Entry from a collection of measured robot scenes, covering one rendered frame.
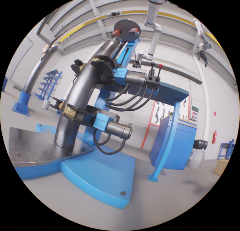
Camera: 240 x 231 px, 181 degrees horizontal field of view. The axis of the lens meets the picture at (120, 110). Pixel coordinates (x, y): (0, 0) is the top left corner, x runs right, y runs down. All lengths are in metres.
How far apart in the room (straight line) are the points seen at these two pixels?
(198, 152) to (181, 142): 0.69
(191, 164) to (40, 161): 2.27
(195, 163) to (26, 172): 2.36
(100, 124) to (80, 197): 0.55
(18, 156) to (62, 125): 0.44
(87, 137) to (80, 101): 0.58
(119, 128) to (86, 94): 0.39
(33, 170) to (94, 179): 0.40
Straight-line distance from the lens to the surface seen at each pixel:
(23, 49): 11.87
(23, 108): 1.82
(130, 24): 1.80
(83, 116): 0.52
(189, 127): 1.64
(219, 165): 2.25
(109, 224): 0.55
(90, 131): 1.05
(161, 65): 0.57
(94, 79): 0.72
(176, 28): 6.83
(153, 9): 1.09
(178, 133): 1.49
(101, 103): 1.04
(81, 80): 0.70
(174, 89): 0.87
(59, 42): 2.19
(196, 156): 2.07
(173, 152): 1.50
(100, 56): 0.70
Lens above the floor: 0.52
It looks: 10 degrees up
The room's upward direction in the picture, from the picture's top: 19 degrees clockwise
